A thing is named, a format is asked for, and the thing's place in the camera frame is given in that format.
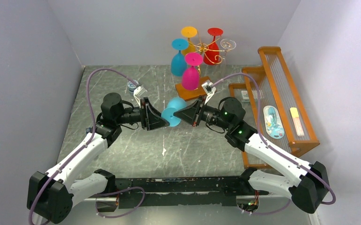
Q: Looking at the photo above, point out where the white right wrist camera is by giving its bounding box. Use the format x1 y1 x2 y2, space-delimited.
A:
201 80 216 105

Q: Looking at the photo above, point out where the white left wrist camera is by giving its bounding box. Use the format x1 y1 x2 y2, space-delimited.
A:
133 86 148 108

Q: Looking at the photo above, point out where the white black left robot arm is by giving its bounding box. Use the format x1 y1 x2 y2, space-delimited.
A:
27 92 169 224

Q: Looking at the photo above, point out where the dark blue wine glass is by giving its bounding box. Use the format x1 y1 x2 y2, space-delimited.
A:
170 38 189 77

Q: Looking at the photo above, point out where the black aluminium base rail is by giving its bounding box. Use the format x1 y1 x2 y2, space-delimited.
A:
109 176 256 209

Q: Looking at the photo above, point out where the pink wine glass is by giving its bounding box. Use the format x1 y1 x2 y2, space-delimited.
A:
182 52 203 90

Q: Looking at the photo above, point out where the blue cleaning gel jar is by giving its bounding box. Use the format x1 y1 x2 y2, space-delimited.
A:
127 80 140 95

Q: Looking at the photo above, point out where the clear wine glass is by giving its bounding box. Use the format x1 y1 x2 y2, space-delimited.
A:
220 38 236 59

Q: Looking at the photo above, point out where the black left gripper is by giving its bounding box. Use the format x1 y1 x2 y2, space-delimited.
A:
117 98 170 131

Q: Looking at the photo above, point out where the wooden tiered shelf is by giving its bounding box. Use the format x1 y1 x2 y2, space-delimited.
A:
242 46 320 157

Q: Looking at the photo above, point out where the blue blister pack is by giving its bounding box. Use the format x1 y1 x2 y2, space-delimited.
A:
263 105 285 139

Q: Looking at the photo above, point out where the yellow wine glass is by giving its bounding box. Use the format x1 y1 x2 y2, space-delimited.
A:
181 26 198 56

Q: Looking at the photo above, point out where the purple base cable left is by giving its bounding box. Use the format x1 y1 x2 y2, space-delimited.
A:
95 186 147 218

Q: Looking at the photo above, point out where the light blue wine glass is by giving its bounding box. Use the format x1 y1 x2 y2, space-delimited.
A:
161 97 187 127

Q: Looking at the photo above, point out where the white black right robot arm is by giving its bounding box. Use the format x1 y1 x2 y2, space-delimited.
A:
174 96 333 214

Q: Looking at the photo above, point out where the wooden rack base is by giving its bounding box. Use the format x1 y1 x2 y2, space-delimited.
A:
175 76 210 101

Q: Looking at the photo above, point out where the gold wire glass rack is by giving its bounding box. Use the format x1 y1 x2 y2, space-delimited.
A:
194 34 227 75

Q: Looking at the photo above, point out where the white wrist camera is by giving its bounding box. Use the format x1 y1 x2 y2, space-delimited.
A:
133 86 148 108
201 80 216 105

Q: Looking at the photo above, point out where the yellow orange marker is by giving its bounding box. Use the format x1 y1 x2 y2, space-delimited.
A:
290 107 304 136

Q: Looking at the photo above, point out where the small white box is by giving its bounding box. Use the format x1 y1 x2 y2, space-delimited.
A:
240 90 250 103

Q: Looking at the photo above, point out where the red wine glass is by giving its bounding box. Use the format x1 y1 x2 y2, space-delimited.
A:
203 28 223 65

